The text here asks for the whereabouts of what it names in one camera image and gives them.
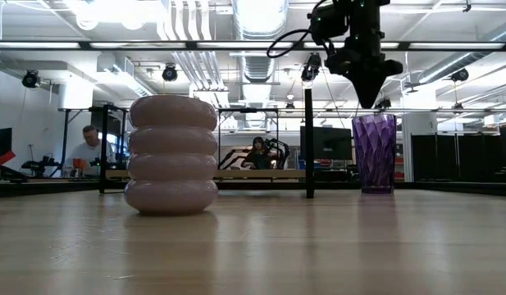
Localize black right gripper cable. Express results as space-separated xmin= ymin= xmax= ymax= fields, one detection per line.
xmin=266 ymin=0 xmax=330 ymax=60

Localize seated person by robot arm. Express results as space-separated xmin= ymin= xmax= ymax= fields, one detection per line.
xmin=240 ymin=136 xmax=278 ymax=170

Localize pale pink ribbed mug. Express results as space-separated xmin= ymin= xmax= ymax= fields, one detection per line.
xmin=123 ymin=94 xmax=220 ymax=216

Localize seated person at bench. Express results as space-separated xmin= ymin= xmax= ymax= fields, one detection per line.
xmin=66 ymin=124 xmax=116 ymax=178

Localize black partition cabinets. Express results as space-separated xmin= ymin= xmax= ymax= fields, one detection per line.
xmin=411 ymin=125 xmax=506 ymax=184

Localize straight black shelf post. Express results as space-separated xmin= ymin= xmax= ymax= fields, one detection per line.
xmin=303 ymin=87 xmax=316 ymax=200

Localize black camera on post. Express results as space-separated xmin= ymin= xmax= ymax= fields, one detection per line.
xmin=300 ymin=52 xmax=323 ymax=89

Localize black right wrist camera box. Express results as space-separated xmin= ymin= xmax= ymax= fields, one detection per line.
xmin=308 ymin=2 xmax=353 ymax=47

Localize black ceiling spotlight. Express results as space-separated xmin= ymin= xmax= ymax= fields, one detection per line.
xmin=161 ymin=63 xmax=179 ymax=83
xmin=21 ymin=69 xmax=42 ymax=89
xmin=450 ymin=67 xmax=470 ymax=84

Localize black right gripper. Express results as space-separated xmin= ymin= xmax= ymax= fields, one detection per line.
xmin=325 ymin=0 xmax=404 ymax=110

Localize purple faceted plastic tumbler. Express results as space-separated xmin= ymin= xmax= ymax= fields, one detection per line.
xmin=351 ymin=113 xmax=398 ymax=195

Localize black computer monitor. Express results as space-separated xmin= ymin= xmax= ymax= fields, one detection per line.
xmin=299 ymin=125 xmax=353 ymax=161

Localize silver ceiling air duct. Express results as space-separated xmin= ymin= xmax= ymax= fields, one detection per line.
xmin=230 ymin=0 xmax=289 ymax=129

